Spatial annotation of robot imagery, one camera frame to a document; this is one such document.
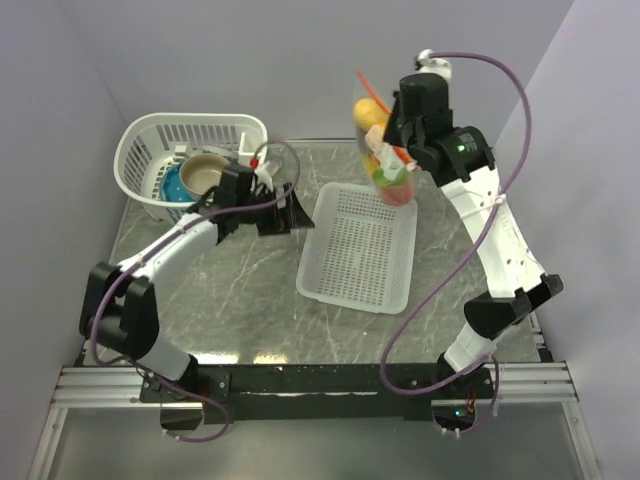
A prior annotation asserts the yellow fake lemon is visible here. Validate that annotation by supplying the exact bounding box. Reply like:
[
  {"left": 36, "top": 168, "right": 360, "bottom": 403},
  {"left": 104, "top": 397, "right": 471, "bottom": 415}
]
[{"left": 352, "top": 98, "right": 389, "bottom": 131}]

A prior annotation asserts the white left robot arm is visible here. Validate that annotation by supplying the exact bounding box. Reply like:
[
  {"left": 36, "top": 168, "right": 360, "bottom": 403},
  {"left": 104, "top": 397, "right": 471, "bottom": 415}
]
[{"left": 79, "top": 166, "right": 314, "bottom": 402}]

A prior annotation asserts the blue plate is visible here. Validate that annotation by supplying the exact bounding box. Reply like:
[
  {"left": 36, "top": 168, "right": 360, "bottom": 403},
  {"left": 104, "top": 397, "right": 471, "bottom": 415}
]
[{"left": 159, "top": 163, "right": 198, "bottom": 203}]

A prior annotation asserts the clear zip top bag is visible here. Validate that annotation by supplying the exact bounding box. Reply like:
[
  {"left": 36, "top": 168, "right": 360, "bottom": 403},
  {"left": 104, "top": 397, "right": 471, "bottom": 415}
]
[{"left": 352, "top": 70, "right": 418, "bottom": 196}]

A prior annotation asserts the white rectangular perforated basket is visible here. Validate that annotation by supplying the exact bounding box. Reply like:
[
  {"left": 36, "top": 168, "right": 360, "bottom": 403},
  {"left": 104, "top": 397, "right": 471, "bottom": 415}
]
[{"left": 296, "top": 182, "right": 418, "bottom": 314}]

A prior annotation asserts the green fake vegetable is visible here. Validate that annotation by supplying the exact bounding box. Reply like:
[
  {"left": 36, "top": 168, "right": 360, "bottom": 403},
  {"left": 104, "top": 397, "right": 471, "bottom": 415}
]
[{"left": 372, "top": 166, "right": 407, "bottom": 187}]

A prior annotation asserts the pink fake peach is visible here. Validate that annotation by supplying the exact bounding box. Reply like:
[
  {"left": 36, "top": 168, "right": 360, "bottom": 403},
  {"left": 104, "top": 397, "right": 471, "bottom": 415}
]
[{"left": 378, "top": 180, "right": 415, "bottom": 207}]

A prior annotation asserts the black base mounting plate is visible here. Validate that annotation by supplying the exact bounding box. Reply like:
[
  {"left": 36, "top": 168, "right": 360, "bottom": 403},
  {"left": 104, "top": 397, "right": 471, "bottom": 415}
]
[{"left": 138, "top": 362, "right": 496, "bottom": 432}]

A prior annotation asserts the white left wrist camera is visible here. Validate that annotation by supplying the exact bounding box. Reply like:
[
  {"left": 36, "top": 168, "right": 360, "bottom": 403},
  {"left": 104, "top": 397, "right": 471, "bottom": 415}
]
[{"left": 254, "top": 160, "right": 281, "bottom": 191}]

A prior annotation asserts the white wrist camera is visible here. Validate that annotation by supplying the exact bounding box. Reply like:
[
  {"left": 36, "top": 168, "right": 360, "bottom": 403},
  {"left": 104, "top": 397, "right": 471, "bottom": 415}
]
[
  {"left": 414, "top": 49, "right": 452, "bottom": 82},
  {"left": 254, "top": 160, "right": 281, "bottom": 191}
]

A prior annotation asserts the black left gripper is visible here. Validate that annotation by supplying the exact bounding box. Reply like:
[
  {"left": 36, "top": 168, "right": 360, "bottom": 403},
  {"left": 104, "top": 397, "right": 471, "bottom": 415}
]
[{"left": 236, "top": 183, "right": 314, "bottom": 237}]

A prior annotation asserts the aluminium frame rail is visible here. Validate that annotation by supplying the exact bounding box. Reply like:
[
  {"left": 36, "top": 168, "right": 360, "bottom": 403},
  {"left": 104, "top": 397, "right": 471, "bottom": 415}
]
[{"left": 50, "top": 363, "right": 579, "bottom": 409}]

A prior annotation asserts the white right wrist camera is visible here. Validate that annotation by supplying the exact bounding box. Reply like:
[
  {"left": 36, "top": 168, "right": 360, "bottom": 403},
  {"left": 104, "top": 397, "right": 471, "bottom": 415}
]
[{"left": 414, "top": 49, "right": 452, "bottom": 82}]

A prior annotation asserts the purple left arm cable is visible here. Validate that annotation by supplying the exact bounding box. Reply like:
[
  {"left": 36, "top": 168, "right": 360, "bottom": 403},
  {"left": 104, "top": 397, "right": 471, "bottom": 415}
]
[{"left": 89, "top": 141, "right": 302, "bottom": 444}]

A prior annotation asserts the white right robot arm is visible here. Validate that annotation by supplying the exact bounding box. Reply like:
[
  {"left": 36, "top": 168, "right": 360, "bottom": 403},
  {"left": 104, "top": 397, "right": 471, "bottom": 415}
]
[{"left": 384, "top": 72, "right": 564, "bottom": 399}]

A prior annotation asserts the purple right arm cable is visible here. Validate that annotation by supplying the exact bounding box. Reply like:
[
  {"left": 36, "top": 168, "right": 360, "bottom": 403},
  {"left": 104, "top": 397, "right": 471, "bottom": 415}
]
[{"left": 379, "top": 50, "right": 532, "bottom": 436}]

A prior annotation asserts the beige bowl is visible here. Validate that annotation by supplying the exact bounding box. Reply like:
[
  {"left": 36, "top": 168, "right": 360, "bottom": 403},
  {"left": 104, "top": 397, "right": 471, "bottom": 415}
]
[{"left": 179, "top": 153, "right": 231, "bottom": 199}]

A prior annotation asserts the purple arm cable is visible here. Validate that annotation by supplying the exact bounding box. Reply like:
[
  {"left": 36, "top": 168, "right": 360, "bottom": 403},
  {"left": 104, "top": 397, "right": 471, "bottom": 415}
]
[
  {"left": 379, "top": 50, "right": 532, "bottom": 436},
  {"left": 89, "top": 141, "right": 302, "bottom": 444}
]

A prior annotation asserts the white oval laundry basket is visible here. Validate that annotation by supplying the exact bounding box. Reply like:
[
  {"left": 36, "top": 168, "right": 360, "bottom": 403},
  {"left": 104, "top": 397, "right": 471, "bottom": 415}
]
[{"left": 113, "top": 113, "right": 268, "bottom": 223}]

